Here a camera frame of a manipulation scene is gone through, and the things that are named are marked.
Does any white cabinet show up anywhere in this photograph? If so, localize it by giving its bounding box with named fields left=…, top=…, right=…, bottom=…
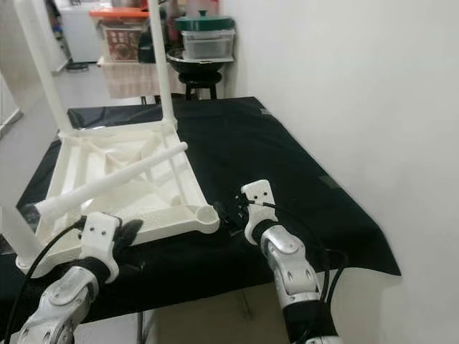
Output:
left=57, top=4, right=105, bottom=64

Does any orange-lidded storage box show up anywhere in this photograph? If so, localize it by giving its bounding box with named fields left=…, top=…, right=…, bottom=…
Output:
left=90, top=7, right=151, bottom=64

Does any black round stool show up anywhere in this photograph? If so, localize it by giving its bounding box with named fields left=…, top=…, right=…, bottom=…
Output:
left=178, top=70, right=223, bottom=101

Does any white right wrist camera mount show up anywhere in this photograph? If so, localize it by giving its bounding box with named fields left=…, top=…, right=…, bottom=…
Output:
left=240, top=179, right=278, bottom=244

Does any beige cloth covered table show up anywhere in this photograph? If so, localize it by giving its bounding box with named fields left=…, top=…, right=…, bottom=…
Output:
left=99, top=61, right=180, bottom=100

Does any grey metal table leg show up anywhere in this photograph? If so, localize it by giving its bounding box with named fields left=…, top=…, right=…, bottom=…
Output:
left=242, top=290, right=255, bottom=320
left=135, top=315, right=148, bottom=344

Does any green pot lid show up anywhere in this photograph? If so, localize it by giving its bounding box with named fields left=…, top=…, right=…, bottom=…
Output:
left=176, top=11, right=236, bottom=33

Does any white plastic table top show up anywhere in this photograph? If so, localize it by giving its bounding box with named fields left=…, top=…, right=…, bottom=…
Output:
left=14, top=122, right=219, bottom=279

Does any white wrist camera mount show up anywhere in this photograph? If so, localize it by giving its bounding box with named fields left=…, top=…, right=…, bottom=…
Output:
left=240, top=179, right=278, bottom=244
left=80, top=211, right=123, bottom=284

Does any black tablecloth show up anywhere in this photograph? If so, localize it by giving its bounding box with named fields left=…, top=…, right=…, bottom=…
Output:
left=0, top=97, right=402, bottom=344

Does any clear plastic bag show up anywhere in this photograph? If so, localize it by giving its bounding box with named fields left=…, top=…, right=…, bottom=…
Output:
left=68, top=107, right=158, bottom=130

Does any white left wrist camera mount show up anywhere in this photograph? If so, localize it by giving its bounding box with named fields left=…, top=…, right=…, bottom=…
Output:
left=80, top=211, right=123, bottom=284

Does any clear plastic storage box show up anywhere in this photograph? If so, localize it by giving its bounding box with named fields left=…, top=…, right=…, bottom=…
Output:
left=181, top=30, right=235, bottom=62

